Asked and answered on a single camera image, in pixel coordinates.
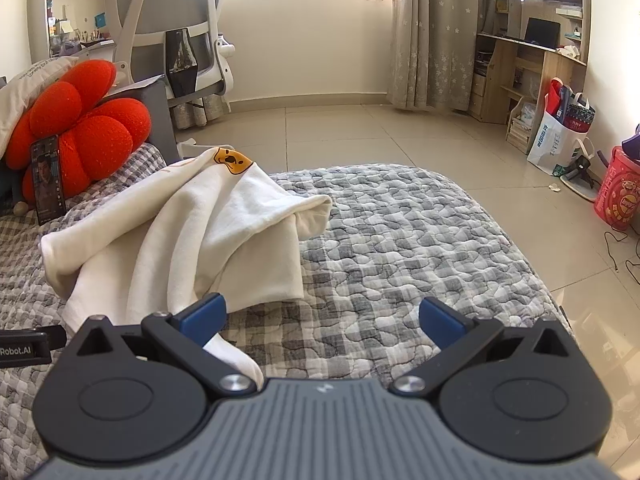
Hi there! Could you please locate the white bear print sweatshirt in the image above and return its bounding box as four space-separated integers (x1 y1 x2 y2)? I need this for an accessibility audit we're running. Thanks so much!
39 145 333 391

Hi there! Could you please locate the grey checked quilt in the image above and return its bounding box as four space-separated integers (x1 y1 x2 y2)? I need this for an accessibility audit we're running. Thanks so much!
1 144 573 479

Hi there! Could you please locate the black smartphone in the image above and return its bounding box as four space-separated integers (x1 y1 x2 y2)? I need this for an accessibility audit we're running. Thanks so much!
30 136 66 226

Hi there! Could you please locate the red bucket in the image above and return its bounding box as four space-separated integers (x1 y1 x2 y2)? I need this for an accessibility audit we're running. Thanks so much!
593 146 640 231

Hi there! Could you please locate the white blue paper bag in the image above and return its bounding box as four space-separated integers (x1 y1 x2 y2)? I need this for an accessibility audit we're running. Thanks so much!
527 112 593 177

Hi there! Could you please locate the red flower cushion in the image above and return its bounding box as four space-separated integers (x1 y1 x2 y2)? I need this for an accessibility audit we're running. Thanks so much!
1 60 151 204

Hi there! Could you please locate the dark grey sofa armrest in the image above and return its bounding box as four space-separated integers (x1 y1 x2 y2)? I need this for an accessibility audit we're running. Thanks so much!
103 75 181 165

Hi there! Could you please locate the white printed pillow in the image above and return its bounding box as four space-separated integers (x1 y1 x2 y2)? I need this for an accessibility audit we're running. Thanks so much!
0 56 80 155

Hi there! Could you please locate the red bag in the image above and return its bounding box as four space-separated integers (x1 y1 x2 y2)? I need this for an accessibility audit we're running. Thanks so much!
544 77 564 115

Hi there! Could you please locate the wooden desk shelf unit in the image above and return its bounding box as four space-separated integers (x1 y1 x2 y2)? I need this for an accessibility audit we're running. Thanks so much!
469 0 592 153

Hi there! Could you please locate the black monitor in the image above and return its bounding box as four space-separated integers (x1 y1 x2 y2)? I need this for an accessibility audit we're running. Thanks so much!
524 18 561 50

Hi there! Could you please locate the white grey office chair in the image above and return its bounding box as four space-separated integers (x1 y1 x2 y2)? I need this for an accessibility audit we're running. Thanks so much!
104 0 235 130

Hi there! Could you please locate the beige star curtain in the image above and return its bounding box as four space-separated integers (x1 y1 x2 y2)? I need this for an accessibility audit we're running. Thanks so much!
387 0 496 112

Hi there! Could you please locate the white bookshelf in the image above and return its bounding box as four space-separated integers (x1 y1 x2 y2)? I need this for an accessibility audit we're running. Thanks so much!
26 0 106 62

